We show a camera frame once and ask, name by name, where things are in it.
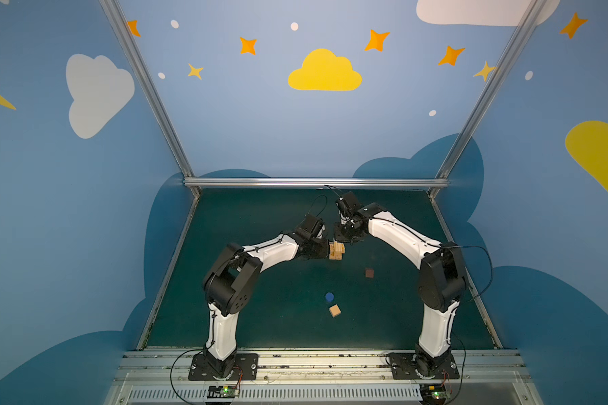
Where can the right controller board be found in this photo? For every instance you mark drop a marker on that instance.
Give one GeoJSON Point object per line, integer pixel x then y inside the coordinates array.
{"type": "Point", "coordinates": [433, 395]}

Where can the diagonal aluminium post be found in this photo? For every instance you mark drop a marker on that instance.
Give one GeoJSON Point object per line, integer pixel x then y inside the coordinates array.
{"type": "Point", "coordinates": [521, 35]}
{"type": "Point", "coordinates": [114, 14]}

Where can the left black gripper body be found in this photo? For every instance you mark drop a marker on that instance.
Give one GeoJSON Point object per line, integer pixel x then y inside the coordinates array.
{"type": "Point", "coordinates": [326, 245]}

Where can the small wood cube front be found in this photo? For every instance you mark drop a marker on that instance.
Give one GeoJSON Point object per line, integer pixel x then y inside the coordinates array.
{"type": "Point", "coordinates": [334, 310]}

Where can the right diagonal aluminium post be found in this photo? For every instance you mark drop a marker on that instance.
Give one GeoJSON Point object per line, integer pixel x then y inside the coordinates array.
{"type": "Point", "coordinates": [521, 35]}

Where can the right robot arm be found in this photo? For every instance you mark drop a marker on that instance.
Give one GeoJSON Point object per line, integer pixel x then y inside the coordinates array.
{"type": "Point", "coordinates": [442, 274]}

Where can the rear horizontal aluminium bar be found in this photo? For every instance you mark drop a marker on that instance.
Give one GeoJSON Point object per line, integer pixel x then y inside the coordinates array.
{"type": "Point", "coordinates": [315, 183]}

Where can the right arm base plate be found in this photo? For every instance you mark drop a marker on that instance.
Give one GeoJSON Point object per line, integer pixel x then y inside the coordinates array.
{"type": "Point", "coordinates": [412, 366]}

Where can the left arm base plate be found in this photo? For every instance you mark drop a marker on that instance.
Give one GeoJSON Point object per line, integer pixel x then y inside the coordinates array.
{"type": "Point", "coordinates": [205, 367]}

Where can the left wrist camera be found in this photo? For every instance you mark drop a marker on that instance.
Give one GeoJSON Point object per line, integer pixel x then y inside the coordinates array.
{"type": "Point", "coordinates": [311, 227]}

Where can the controller board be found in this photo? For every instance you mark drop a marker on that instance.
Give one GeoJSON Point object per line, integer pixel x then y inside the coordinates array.
{"type": "Point", "coordinates": [223, 392]}
{"type": "Point", "coordinates": [433, 395]}

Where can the wide wood block front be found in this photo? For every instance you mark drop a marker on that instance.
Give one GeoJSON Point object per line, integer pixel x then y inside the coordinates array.
{"type": "Point", "coordinates": [336, 248]}

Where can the left diagonal aluminium post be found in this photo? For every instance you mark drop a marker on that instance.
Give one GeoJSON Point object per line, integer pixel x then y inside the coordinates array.
{"type": "Point", "coordinates": [114, 14]}

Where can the left controller board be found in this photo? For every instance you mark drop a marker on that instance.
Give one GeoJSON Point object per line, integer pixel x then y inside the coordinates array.
{"type": "Point", "coordinates": [223, 392]}

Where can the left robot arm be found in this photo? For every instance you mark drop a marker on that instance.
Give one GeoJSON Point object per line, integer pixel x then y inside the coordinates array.
{"type": "Point", "coordinates": [230, 284]}

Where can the aluminium rail front frame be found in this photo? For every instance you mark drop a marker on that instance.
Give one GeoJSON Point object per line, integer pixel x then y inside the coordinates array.
{"type": "Point", "coordinates": [322, 376]}

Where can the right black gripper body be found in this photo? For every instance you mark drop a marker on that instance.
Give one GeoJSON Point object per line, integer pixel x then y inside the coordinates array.
{"type": "Point", "coordinates": [345, 235]}

